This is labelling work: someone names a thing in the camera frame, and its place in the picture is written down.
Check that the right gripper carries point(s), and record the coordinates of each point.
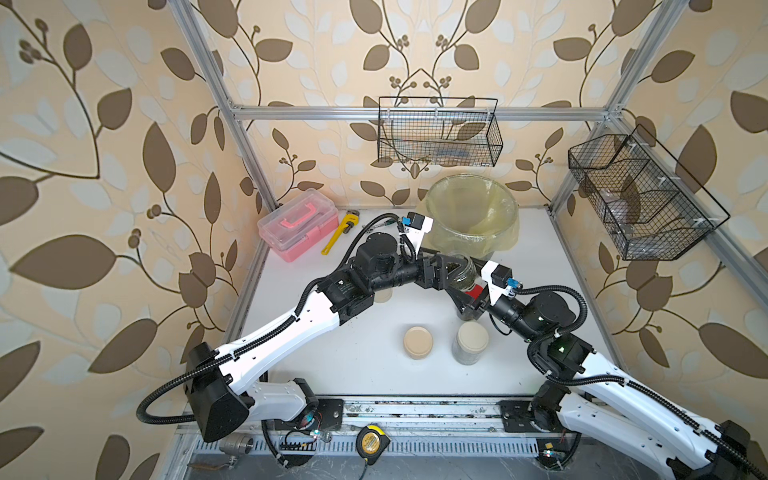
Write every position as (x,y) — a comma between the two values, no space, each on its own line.
(477,263)

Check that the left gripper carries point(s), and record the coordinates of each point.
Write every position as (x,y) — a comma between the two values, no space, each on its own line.
(434,281)

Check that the ribbed glass jar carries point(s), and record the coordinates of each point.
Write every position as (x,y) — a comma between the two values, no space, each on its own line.
(456,277)

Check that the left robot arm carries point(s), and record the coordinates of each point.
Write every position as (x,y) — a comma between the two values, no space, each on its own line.
(219,392)

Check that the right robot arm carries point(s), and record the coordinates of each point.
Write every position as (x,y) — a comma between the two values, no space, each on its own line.
(585,392)

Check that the red lid tea jar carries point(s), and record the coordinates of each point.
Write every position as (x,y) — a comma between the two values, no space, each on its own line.
(471,304)

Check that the beige lid tall jar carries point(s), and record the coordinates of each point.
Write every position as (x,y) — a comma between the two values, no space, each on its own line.
(470,342)

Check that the yellow plastic bin liner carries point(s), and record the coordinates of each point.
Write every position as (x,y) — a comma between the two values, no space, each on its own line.
(471,210)

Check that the beige lid short jar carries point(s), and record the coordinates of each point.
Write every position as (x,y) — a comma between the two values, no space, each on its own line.
(418,342)

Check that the yellow pipe wrench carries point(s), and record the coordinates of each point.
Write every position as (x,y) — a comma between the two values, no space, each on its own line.
(349,221)

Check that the pink plastic toolbox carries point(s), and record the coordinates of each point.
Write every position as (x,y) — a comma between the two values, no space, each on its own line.
(292,229)

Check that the yellow black tape measure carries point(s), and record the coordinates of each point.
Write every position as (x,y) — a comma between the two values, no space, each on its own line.
(371,441)

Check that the metal pipe fitting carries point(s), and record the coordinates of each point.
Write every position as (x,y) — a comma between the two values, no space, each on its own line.
(237,444)

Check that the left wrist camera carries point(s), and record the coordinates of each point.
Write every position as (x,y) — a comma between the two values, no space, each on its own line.
(415,227)

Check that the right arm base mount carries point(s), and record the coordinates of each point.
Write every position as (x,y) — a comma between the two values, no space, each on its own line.
(539,413)

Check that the black wire basket back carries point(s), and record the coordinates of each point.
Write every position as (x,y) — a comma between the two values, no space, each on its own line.
(445,131)

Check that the black wire basket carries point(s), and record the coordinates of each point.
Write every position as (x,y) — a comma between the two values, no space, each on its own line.
(652,205)
(445,131)

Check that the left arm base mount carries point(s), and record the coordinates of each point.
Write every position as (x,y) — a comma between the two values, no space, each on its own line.
(326,415)

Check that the black wire basket right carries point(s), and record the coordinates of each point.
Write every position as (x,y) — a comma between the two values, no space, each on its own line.
(652,205)

